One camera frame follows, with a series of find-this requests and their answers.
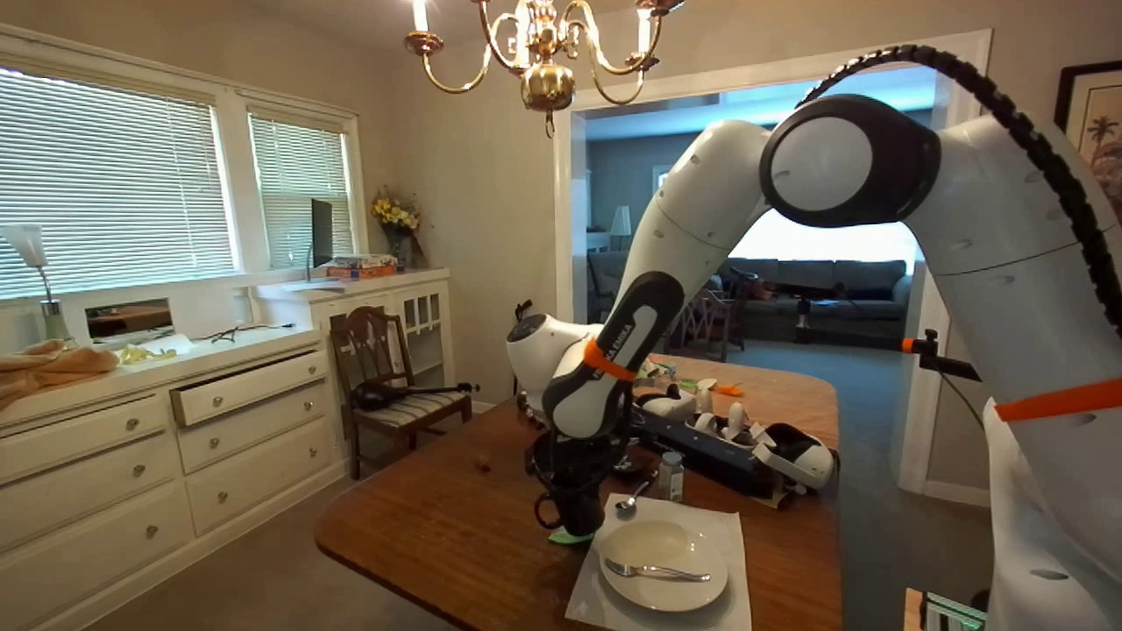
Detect silver fork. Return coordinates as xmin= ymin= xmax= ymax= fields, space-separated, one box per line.
xmin=599 ymin=555 xmax=714 ymax=585

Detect black framed picture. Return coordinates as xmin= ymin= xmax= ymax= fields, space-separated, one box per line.
xmin=1053 ymin=58 xmax=1122 ymax=224

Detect white flower in glass vase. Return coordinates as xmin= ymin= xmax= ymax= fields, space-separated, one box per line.
xmin=7 ymin=224 xmax=72 ymax=348

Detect black violin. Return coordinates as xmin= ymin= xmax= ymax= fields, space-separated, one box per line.
xmin=352 ymin=376 xmax=481 ymax=414

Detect narrow white window blind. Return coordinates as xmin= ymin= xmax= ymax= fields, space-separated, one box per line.
xmin=248 ymin=111 xmax=357 ymax=278

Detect white placemat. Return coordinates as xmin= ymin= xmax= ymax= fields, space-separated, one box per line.
xmin=562 ymin=492 xmax=754 ymax=631

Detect white round plate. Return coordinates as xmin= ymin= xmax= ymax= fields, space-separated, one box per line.
xmin=595 ymin=515 xmax=734 ymax=616

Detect white dresser with drawers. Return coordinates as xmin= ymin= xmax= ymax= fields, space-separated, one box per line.
xmin=0 ymin=327 xmax=346 ymax=631

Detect brown paper bag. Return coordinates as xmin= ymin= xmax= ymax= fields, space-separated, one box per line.
xmin=0 ymin=339 xmax=119 ymax=414

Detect wide white window blind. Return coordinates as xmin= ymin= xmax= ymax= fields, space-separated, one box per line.
xmin=0 ymin=65 xmax=240 ymax=301

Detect white glass-door cabinet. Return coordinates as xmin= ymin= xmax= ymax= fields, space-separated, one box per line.
xmin=261 ymin=266 xmax=456 ymax=414

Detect glass shaker with metal lid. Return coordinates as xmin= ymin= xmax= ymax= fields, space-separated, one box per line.
xmin=654 ymin=450 xmax=692 ymax=505

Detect dark wooden chair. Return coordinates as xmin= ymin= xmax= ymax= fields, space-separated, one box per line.
xmin=325 ymin=304 xmax=477 ymax=481

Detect brass chandelier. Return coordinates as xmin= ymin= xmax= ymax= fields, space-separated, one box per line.
xmin=399 ymin=0 xmax=696 ymax=123

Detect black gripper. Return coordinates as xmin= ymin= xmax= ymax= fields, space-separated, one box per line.
xmin=538 ymin=432 xmax=630 ymax=501

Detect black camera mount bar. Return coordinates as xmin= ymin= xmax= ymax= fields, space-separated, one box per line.
xmin=897 ymin=327 xmax=1001 ymax=388

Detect dark grey sofa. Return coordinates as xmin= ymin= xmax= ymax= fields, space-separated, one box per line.
xmin=711 ymin=255 xmax=920 ymax=349

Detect white table lamp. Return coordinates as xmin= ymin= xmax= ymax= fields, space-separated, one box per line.
xmin=602 ymin=205 xmax=637 ymax=255

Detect orange cable strap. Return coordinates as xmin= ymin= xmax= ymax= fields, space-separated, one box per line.
xmin=993 ymin=373 xmax=1122 ymax=428
xmin=579 ymin=335 xmax=642 ymax=387

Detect black cable chain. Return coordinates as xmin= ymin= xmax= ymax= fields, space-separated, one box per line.
xmin=797 ymin=41 xmax=1122 ymax=339

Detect yellow flowers in dark vase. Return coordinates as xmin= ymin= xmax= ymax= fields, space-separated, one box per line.
xmin=367 ymin=190 xmax=427 ymax=275

